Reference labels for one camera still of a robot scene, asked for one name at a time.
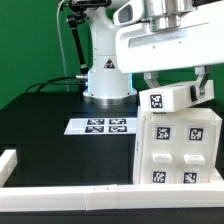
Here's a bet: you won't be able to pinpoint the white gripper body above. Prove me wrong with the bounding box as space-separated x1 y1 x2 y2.
116 13 224 73

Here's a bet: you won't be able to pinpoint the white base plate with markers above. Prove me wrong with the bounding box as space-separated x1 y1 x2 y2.
64 117 137 135

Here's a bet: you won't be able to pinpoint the white U-shaped border frame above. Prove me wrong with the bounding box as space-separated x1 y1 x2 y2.
0 149 224 212

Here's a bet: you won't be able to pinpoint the grey hanging cable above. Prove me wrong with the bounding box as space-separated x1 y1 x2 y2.
55 1 70 93

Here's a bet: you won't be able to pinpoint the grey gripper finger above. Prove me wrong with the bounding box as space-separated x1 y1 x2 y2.
144 72 159 89
195 65 211 97

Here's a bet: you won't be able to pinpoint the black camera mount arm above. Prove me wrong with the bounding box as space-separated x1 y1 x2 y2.
58 0 111 81

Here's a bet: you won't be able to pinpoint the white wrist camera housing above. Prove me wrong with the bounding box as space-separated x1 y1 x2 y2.
113 0 147 26

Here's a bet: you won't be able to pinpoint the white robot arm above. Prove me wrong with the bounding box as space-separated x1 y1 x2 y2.
68 0 224 102

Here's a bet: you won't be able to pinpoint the white block with marker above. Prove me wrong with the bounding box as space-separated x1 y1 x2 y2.
139 80 214 112

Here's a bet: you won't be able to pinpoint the black cables on table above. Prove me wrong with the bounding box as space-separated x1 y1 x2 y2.
25 75 88 94

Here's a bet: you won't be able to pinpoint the white door panel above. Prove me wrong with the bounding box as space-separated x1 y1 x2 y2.
138 116 177 184
176 115 216 184

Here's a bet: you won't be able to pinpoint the white cabinet body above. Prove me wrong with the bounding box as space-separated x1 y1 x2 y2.
133 108 222 184

